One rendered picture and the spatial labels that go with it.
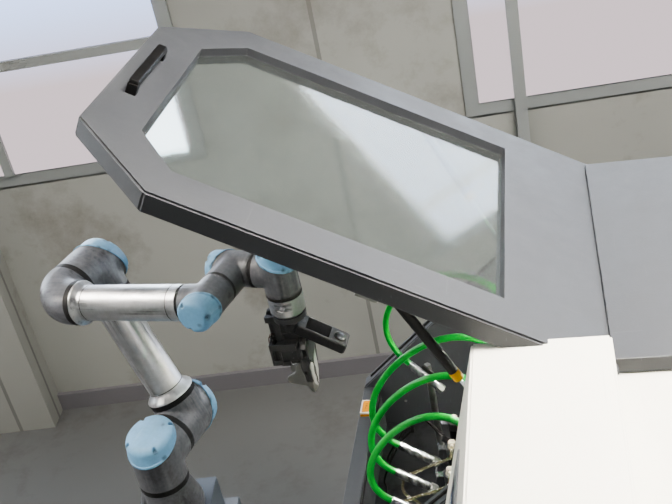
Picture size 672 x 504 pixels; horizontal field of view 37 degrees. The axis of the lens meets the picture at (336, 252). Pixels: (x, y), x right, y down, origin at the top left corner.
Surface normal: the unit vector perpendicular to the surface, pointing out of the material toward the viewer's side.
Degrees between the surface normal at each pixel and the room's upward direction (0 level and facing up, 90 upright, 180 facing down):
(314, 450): 0
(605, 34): 90
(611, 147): 90
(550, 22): 90
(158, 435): 7
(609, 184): 0
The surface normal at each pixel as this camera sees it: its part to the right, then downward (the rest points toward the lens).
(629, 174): -0.18, -0.85
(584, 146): -0.04, 0.51
